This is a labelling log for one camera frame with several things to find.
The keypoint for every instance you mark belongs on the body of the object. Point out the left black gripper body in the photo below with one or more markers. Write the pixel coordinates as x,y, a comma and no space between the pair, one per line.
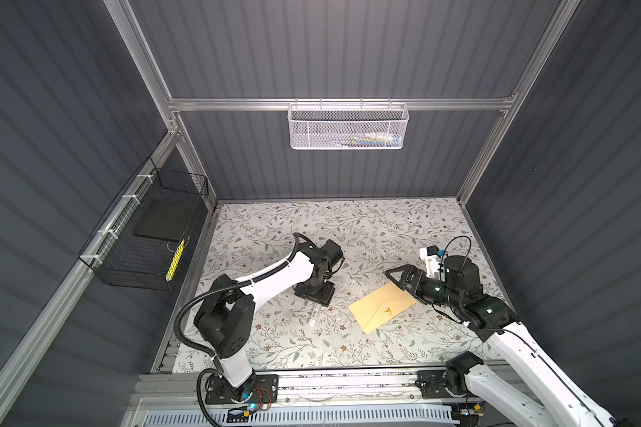
321,293

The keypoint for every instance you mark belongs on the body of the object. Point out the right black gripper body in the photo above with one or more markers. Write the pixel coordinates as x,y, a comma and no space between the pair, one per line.
433,289

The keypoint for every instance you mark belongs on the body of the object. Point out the tan paper envelope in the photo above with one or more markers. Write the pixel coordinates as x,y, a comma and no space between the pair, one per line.
381,306

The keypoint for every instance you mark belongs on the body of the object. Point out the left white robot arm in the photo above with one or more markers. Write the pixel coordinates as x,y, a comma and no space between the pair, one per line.
225,318

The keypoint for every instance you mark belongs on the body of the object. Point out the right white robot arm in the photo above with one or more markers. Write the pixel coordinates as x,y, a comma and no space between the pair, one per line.
556,399

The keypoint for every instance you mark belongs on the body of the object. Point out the floral table mat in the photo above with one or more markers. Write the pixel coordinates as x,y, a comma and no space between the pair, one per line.
375,235

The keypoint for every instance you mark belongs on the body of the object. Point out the yellow marker pen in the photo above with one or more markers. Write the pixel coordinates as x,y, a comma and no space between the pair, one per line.
173,266

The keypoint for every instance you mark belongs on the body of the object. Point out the pens in white basket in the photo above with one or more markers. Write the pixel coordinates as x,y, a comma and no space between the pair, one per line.
377,140

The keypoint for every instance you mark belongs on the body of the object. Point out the black foam pad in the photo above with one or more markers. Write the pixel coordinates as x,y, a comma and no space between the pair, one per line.
164,220

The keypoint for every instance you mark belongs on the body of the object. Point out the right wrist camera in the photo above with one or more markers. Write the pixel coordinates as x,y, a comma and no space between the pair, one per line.
431,256

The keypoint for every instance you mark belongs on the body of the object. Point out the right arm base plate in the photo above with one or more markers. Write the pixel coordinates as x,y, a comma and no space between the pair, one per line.
438,384

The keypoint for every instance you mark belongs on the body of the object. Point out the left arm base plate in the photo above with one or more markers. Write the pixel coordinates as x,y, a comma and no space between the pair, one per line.
257,389

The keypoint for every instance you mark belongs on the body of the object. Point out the white vented cable tray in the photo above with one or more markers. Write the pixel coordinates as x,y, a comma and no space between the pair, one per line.
417,414

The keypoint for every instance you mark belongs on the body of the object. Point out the white wire mesh basket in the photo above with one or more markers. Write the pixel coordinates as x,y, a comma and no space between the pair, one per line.
315,127

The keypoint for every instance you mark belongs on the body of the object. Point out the black wire basket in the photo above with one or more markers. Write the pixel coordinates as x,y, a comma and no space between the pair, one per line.
119,258

